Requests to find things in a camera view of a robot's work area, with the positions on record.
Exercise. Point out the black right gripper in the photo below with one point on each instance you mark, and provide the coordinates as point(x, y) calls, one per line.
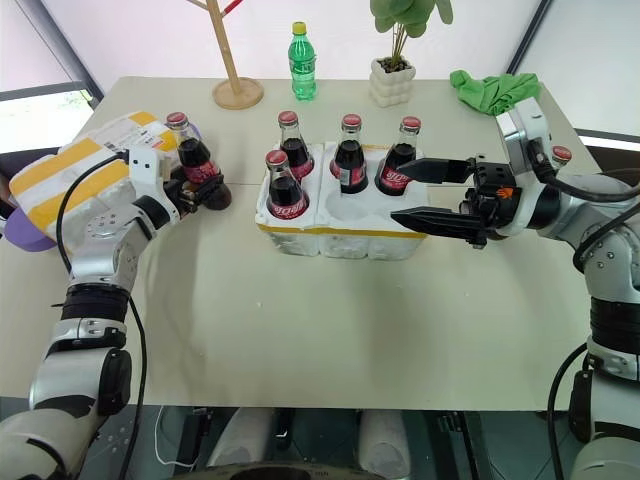
point(492, 200)

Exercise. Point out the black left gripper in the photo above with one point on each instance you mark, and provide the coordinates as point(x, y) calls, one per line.
point(179, 196)

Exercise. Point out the glass cola bottle red cap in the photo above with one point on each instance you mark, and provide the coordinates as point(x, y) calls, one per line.
point(397, 172)
point(291, 150)
point(561, 153)
point(194, 156)
point(284, 197)
point(349, 165)

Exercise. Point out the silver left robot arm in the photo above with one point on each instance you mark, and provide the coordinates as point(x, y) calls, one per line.
point(100, 250)

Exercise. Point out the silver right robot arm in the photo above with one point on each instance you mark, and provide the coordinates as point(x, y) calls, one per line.
point(600, 197)

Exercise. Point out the white foam bottle crate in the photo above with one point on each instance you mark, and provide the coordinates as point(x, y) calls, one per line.
point(345, 242)

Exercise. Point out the white foam box yellow tape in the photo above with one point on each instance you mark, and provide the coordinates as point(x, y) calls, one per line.
point(75, 167)

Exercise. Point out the wooden tree stand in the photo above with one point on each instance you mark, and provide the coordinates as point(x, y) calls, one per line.
point(238, 93)

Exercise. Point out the green plant in white pot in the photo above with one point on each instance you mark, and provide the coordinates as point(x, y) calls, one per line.
point(392, 87)

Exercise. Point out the green cloth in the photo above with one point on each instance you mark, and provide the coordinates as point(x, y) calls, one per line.
point(495, 92)

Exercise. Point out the green plastic soda bottle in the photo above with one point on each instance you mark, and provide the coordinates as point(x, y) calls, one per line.
point(303, 65)

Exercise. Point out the purple object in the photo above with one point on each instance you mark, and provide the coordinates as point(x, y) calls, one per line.
point(25, 240)

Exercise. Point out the white rounded shape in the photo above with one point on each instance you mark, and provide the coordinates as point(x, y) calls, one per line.
point(385, 442)

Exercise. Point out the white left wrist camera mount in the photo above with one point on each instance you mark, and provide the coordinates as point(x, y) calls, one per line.
point(145, 165)

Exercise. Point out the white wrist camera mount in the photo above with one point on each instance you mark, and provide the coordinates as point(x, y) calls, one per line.
point(145, 165)
point(517, 131)

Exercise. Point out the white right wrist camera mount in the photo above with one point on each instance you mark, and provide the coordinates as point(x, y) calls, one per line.
point(517, 131)

